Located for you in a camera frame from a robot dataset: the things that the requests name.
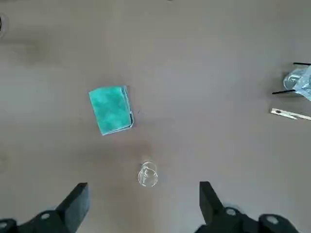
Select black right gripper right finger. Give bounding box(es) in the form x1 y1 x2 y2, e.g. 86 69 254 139
194 181 301 233

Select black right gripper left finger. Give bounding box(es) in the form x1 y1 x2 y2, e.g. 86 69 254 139
0 182 89 233

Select small clear glass beaker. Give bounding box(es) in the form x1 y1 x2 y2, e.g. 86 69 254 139
137 160 158 188

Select wooden test tube clamp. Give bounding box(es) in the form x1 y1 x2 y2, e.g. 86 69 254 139
269 108 311 121

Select clear glass burner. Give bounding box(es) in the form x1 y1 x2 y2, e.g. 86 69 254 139
283 67 307 90

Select square wire gauze mat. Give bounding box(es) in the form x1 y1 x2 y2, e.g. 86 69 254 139
294 65 311 101

